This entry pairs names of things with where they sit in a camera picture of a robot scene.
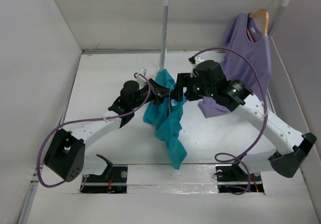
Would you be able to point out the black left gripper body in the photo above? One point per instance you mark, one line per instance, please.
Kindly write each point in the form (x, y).
(149, 94)

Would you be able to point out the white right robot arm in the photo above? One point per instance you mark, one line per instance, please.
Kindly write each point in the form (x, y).
(291, 146)

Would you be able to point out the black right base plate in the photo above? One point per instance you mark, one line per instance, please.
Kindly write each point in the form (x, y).
(232, 178)

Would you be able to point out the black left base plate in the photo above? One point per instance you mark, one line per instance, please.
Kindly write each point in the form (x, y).
(102, 181)

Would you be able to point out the wooden hanger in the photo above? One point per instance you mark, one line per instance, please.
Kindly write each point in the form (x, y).
(263, 16)

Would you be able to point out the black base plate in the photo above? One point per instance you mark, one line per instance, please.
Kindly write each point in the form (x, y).
(232, 178)
(102, 181)

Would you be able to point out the teal t shirt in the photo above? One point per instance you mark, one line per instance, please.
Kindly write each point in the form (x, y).
(167, 128)

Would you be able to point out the grey metal hanger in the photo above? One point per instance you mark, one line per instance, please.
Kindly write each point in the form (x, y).
(171, 102)

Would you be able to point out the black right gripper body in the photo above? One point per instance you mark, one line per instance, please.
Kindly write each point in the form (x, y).
(195, 90)

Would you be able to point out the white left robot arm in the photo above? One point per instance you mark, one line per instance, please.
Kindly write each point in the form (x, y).
(66, 153)

